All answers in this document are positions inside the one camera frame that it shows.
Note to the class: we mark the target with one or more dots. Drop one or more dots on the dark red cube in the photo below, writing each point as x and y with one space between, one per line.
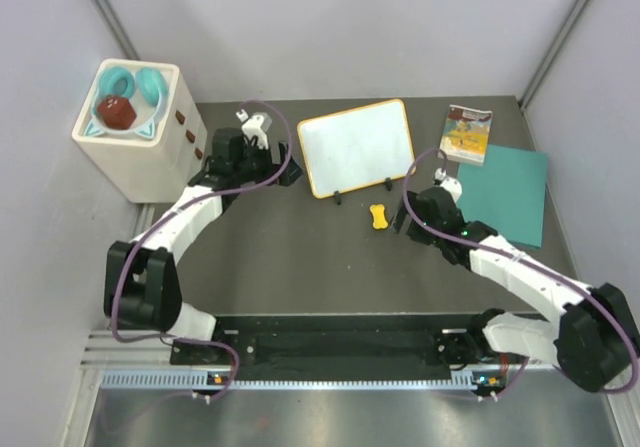
116 112

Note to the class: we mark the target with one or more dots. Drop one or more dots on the illustrated booklet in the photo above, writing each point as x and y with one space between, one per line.
465 136

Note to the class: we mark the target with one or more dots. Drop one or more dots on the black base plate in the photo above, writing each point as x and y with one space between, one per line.
446 323

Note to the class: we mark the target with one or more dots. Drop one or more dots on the teal paper folder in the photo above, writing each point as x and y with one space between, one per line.
507 192

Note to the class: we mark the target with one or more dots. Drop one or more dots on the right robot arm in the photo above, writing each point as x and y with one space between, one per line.
588 333

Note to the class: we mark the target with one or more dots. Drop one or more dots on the white storage box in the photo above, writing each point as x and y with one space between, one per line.
153 171

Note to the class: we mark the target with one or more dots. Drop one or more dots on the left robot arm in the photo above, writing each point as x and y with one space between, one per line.
142 288

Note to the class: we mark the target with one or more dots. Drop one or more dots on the yellow-framed whiteboard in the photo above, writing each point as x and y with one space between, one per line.
356 148

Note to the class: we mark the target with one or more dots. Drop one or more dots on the yellow whiteboard eraser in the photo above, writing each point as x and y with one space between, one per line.
378 213

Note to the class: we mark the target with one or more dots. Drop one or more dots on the teal cat-ear headphones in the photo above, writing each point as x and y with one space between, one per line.
147 91

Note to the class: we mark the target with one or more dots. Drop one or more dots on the aluminium frame rail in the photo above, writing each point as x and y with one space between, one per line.
125 349

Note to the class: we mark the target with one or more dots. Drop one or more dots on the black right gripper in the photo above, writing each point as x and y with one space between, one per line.
413 205

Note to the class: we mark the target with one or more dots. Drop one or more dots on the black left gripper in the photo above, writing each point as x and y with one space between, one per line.
290 174

